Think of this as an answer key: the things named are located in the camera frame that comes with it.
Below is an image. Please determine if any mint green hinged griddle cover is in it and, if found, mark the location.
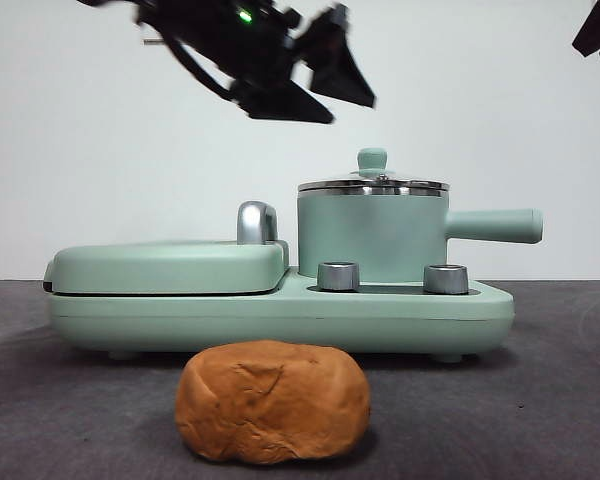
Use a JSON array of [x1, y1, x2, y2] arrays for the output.
[[42, 238, 292, 297]]

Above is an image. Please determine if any chrome griddle cover handle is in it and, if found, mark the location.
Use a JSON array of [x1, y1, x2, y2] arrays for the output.
[[236, 200, 282, 247]]

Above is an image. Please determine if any glass pot lid green knob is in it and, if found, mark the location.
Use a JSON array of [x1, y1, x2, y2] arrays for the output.
[[297, 147, 451, 197]]

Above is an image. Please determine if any mint green pot with handle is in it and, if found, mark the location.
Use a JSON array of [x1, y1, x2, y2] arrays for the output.
[[297, 189, 545, 280]]

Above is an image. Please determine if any brown potato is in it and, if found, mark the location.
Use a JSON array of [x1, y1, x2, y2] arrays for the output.
[[174, 339, 372, 463]]

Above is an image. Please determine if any mint green breakfast machine base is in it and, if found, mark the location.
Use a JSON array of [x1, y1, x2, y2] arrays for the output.
[[47, 265, 516, 363]]

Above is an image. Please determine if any silver control knob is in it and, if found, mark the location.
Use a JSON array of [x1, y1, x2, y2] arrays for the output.
[[317, 260, 362, 292], [422, 263, 470, 296]]

